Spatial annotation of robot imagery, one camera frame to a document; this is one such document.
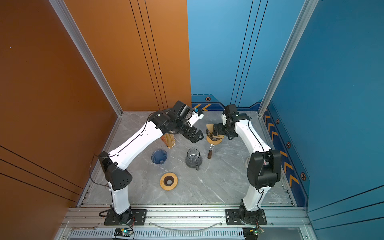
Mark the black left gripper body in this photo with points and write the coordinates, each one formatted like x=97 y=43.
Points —
x=188 y=130

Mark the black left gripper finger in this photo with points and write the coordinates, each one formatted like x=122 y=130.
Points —
x=199 y=135
x=192 y=139

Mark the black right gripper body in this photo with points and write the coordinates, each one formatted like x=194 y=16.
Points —
x=223 y=129

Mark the brown paper coffee filter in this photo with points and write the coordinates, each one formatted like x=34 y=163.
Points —
x=210 y=127

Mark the wooden ring dripper holder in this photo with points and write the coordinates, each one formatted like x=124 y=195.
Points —
x=217 y=142

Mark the blue ribbed dripper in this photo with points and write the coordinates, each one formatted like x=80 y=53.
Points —
x=159 y=157

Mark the grey ribbed glass dripper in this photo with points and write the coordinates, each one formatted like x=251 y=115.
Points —
x=210 y=135

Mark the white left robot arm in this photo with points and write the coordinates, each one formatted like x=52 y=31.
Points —
x=179 y=119

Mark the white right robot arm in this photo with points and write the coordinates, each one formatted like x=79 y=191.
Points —
x=264 y=167

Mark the brown small bottle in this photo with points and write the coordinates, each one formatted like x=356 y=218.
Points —
x=211 y=150

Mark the right green circuit board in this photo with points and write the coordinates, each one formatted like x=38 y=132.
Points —
x=252 y=233

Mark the green circuit board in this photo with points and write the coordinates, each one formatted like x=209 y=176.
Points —
x=252 y=233
x=124 y=233

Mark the left green circuit board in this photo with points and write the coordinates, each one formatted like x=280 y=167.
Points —
x=124 y=233

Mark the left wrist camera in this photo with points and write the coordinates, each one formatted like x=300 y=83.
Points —
x=196 y=114

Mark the aluminium right corner post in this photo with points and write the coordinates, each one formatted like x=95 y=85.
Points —
x=295 y=37

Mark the aluminium corner post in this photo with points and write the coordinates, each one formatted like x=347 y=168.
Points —
x=75 y=34
x=295 y=37

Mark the aluminium left corner post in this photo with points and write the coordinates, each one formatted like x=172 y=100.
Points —
x=75 y=34

